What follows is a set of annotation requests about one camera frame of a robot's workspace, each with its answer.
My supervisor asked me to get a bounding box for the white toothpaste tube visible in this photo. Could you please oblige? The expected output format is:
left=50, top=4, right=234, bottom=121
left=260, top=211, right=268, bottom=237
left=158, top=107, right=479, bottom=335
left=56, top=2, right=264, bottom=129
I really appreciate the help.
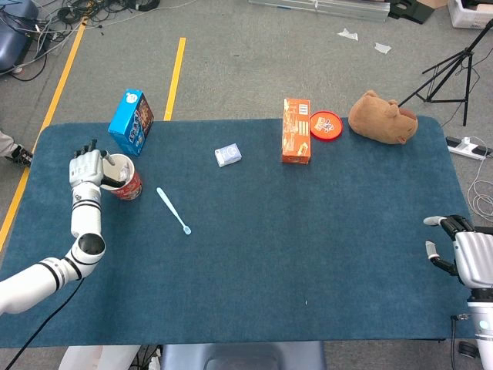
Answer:
left=113, top=160, right=135, bottom=183

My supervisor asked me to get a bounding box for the blue felt table cloth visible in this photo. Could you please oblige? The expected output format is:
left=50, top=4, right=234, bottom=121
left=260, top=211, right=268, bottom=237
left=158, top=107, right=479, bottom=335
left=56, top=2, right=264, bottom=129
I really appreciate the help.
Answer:
left=0, top=115, right=487, bottom=349

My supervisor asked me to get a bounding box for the beige trouser leg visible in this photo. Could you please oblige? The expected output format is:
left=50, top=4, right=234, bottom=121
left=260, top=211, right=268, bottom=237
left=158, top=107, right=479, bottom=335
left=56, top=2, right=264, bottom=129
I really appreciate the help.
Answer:
left=0, top=129, right=20, bottom=158

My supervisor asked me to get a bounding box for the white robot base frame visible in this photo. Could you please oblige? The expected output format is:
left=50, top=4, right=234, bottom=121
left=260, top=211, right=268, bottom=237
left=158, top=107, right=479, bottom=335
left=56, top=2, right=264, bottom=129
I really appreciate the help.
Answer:
left=57, top=345, right=142, bottom=370

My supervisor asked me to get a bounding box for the blue robot base seat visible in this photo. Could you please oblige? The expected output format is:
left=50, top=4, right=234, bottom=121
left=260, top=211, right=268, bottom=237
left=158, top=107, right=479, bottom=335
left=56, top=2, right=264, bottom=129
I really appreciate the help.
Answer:
left=159, top=341, right=327, bottom=370

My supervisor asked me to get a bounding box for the white coiled cable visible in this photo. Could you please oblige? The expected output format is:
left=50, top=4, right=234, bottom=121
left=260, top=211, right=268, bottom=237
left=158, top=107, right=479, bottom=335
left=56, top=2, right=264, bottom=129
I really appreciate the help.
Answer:
left=466, top=136, right=493, bottom=220

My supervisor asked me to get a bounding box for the black flat floor object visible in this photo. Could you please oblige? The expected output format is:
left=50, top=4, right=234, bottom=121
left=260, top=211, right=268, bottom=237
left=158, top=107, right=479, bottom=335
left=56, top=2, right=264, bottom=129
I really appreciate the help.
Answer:
left=387, top=0, right=436, bottom=25

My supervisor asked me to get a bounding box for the red instant noodle cup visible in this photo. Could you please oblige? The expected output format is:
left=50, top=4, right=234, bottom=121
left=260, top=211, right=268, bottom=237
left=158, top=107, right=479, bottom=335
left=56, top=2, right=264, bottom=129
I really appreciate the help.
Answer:
left=99, top=153, right=143, bottom=201

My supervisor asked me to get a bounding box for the small white tissue pack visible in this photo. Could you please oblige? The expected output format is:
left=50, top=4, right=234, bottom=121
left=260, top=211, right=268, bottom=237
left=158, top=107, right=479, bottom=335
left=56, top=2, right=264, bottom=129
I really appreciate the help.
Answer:
left=214, top=143, right=244, bottom=168

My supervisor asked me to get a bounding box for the white storage box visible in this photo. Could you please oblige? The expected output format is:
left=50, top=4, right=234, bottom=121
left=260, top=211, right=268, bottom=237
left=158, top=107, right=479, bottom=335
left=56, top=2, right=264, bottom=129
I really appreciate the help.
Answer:
left=448, top=0, right=493, bottom=30

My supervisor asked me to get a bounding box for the black tripod stand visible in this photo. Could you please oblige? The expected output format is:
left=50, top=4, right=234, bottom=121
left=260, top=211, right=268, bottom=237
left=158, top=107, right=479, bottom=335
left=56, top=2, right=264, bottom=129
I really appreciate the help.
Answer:
left=398, top=18, right=493, bottom=127

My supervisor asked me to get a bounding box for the black shoe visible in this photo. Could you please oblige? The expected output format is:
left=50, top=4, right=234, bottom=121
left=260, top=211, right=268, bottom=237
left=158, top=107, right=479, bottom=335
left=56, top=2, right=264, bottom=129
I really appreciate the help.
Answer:
left=5, top=143, right=35, bottom=168

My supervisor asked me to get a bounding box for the blue cookie box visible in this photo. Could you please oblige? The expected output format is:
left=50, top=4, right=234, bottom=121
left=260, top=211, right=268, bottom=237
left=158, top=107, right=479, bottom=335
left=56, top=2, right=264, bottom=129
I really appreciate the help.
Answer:
left=107, top=89, right=155, bottom=157

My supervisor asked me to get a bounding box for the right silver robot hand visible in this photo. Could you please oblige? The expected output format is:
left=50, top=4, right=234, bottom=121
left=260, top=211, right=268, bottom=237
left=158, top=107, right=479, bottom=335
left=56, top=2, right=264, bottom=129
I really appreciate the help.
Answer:
left=422, top=214, right=493, bottom=289

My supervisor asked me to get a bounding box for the light blue toothbrush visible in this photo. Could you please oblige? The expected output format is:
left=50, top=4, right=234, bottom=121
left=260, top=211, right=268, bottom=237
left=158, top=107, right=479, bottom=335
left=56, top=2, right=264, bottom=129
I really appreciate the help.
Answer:
left=156, top=187, right=193, bottom=236

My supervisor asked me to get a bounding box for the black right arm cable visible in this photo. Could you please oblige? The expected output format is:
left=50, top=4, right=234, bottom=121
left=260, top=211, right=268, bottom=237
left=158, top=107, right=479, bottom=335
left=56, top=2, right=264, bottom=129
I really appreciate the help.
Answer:
left=449, top=313, right=477, bottom=370

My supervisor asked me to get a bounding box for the white power strip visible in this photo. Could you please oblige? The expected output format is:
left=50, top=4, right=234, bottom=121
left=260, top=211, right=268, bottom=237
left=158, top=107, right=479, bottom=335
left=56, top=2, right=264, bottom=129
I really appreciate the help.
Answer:
left=445, top=135, right=493, bottom=161

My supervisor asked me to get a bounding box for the black floor cable bundle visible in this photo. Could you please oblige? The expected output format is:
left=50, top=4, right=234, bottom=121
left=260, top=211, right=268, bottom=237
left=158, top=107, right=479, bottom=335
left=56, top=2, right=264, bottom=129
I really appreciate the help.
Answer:
left=32, top=0, right=161, bottom=43

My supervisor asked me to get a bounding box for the brown capybara plush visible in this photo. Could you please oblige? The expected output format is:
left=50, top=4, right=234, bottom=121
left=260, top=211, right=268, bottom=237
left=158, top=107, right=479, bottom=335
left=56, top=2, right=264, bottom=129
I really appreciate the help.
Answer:
left=347, top=89, right=419, bottom=146

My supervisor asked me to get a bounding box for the orange snack box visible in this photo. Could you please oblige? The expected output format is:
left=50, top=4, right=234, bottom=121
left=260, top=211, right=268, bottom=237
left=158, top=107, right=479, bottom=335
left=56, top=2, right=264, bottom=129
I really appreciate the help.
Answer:
left=281, top=98, right=312, bottom=165

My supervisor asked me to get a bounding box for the red round tin lid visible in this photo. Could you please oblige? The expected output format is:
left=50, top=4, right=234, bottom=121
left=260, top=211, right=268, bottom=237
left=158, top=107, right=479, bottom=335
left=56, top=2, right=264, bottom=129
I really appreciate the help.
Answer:
left=309, top=110, right=344, bottom=142

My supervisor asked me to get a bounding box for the aluminium rail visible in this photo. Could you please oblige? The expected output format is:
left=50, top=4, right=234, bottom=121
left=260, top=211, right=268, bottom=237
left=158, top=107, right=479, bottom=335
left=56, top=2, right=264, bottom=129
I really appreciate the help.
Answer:
left=248, top=0, right=390, bottom=23

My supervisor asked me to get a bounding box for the dark blue padded chair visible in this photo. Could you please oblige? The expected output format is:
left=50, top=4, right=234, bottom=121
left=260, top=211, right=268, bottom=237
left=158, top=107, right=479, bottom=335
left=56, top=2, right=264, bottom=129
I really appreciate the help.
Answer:
left=0, top=0, right=39, bottom=72

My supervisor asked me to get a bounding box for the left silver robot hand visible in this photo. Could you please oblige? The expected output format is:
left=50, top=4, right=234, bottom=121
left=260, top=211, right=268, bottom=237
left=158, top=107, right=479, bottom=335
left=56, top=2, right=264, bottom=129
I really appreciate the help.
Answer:
left=68, top=139, right=125, bottom=190

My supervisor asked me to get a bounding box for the short yellow floor tape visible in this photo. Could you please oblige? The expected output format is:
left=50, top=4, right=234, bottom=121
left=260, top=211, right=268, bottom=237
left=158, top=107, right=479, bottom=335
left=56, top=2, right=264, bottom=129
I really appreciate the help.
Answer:
left=163, top=37, right=187, bottom=122

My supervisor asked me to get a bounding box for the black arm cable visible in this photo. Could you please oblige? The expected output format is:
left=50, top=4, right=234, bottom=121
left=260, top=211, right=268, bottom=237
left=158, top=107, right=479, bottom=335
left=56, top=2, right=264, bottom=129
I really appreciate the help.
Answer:
left=0, top=277, right=86, bottom=370
left=449, top=313, right=477, bottom=370

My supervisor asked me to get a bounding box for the long yellow floor tape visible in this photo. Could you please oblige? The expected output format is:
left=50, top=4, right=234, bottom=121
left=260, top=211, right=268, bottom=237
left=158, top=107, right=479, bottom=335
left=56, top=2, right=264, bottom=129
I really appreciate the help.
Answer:
left=0, top=22, right=86, bottom=254

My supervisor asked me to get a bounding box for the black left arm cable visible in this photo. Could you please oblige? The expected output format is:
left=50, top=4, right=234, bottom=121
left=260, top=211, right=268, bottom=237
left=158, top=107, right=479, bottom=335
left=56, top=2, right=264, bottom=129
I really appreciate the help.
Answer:
left=0, top=277, right=86, bottom=370

